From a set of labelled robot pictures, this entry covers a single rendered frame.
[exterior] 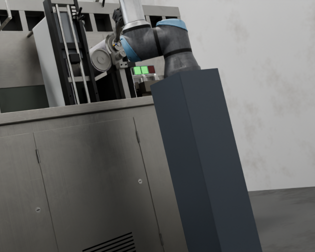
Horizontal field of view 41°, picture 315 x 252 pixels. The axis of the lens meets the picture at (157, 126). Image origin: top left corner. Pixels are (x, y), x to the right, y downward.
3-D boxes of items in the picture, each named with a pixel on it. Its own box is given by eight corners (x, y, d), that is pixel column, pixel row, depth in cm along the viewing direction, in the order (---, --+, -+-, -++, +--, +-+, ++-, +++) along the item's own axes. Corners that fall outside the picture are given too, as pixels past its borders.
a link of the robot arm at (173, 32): (192, 45, 162) (184, 12, 163) (158, 54, 163) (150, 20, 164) (192, 52, 174) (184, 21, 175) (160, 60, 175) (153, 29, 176)
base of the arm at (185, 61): (209, 69, 166) (203, 45, 167) (180, 72, 158) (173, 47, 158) (186, 80, 179) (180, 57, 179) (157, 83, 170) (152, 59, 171)
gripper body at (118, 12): (122, 19, 230) (128, -2, 223) (131, 27, 225) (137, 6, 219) (111, 19, 225) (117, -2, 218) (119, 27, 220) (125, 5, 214)
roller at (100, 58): (94, 70, 219) (89, 48, 219) (72, 83, 238) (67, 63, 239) (113, 69, 226) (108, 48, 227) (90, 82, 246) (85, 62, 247)
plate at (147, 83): (146, 91, 233) (143, 81, 233) (108, 107, 264) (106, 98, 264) (167, 89, 243) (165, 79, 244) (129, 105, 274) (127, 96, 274)
